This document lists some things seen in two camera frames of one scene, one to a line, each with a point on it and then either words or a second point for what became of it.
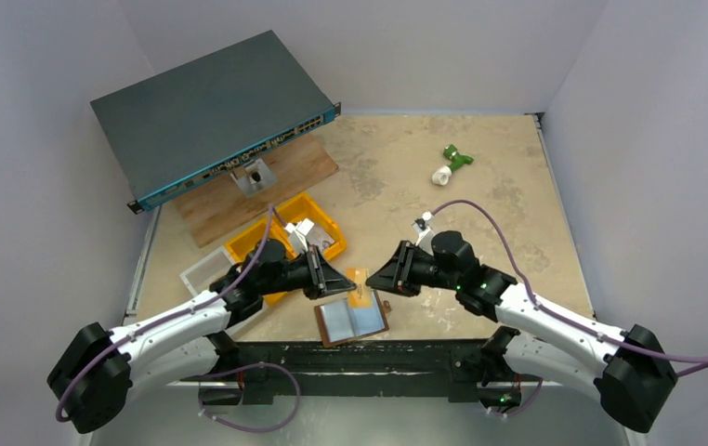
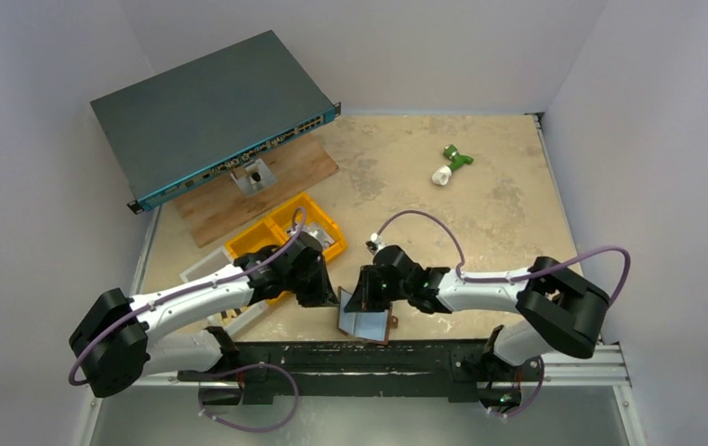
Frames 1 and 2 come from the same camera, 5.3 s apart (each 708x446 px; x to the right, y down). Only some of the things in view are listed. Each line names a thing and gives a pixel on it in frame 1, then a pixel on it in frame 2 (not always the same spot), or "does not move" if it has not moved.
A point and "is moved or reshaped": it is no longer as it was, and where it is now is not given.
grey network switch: x=182 y=127 does not move
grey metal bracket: x=253 y=177 does not move
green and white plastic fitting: x=441 y=175 does not move
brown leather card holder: x=338 y=322 is moved or reshaped
